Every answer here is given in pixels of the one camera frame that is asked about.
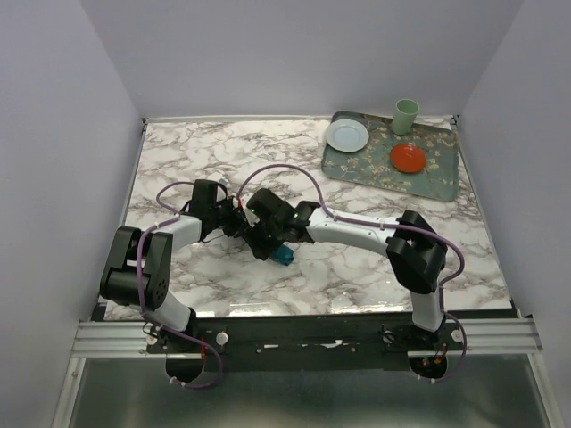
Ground teal cloth napkin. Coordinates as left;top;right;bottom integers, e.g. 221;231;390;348
269;244;294;266

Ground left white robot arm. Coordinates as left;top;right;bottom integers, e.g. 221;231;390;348
100;179;234;352

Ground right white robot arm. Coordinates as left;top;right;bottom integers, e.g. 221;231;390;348
241;189;447;350

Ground light blue small plate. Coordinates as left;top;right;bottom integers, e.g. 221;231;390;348
325;119;369;152

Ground red small bowl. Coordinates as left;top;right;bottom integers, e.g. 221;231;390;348
390;144;426;174

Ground floral green serving tray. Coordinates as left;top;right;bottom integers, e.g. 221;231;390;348
321;111;459;202

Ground light green cup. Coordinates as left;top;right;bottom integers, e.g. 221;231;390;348
392;99;419;136

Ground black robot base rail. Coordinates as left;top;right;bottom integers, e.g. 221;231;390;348
146;312;468;376

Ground aluminium frame rail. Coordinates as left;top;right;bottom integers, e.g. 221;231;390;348
71;322;147;358

